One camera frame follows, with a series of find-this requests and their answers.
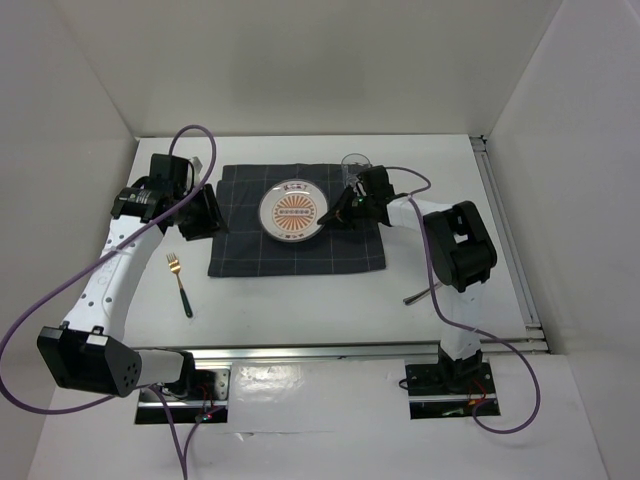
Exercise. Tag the dark grey checked cloth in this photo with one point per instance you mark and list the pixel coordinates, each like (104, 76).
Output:
(247, 251)

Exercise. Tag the clear plastic cup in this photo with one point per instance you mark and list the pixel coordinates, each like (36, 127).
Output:
(351, 166)

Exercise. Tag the aluminium rail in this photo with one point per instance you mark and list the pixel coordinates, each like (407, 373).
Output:
(533, 327)
(325, 352)

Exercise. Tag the silver knife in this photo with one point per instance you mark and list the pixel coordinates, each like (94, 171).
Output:
(413, 299)

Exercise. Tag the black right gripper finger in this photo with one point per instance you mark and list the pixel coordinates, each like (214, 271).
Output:
(334, 221)
(344, 204)

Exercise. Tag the gold fork green handle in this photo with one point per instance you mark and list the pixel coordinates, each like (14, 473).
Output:
(175, 268)

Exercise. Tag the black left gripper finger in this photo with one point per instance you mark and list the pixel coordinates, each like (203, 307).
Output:
(205, 200)
(200, 225)

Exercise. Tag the aluminium front rail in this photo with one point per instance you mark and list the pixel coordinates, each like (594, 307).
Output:
(325, 352)

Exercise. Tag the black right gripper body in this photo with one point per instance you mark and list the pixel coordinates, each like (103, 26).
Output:
(362, 204)

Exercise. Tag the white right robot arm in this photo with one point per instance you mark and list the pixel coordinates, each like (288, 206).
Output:
(460, 257)

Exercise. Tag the aluminium right side rail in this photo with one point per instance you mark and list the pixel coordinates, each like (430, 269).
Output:
(533, 327)

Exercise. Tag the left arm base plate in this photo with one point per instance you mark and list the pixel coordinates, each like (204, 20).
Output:
(202, 396)

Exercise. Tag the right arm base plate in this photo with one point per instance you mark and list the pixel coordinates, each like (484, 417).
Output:
(430, 397)

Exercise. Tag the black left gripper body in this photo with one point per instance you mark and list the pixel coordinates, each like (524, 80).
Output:
(178, 195)

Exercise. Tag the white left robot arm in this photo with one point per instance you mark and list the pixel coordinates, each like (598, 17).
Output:
(86, 351)

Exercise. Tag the plate with orange sunburst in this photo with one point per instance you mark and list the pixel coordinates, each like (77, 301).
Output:
(289, 212)

